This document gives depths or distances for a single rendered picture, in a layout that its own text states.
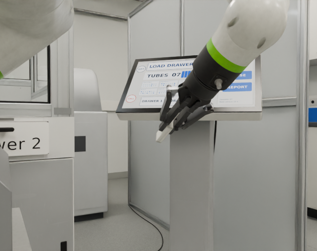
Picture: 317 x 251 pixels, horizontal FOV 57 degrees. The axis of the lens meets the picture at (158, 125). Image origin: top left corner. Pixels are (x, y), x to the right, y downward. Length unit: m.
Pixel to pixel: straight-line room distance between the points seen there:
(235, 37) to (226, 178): 1.44
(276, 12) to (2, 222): 0.49
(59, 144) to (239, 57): 0.72
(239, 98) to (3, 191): 0.82
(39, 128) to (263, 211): 1.24
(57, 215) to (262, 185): 1.08
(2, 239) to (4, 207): 0.04
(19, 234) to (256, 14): 0.52
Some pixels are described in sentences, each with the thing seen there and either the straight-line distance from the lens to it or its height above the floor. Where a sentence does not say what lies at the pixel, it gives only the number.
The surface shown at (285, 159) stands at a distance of 1.60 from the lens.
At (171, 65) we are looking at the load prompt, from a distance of 1.21.
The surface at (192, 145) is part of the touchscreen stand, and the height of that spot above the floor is 0.84.
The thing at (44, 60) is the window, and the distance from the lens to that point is 1.10.
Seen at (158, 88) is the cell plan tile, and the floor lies 1.05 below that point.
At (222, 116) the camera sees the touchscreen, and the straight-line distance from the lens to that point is 1.01.
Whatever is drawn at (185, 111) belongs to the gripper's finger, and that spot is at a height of 0.96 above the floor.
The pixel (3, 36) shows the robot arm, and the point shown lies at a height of 1.05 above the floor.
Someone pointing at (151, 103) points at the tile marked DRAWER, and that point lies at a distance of 1.07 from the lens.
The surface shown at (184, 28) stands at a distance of 2.33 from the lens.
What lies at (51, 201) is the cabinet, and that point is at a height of 0.65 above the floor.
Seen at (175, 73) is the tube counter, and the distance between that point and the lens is 1.16.
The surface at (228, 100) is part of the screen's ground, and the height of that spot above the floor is 1.00.
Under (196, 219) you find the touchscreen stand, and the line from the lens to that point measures 1.18.
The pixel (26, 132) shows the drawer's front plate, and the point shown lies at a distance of 1.04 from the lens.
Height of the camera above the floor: 0.94
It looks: 1 degrees down
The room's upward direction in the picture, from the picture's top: straight up
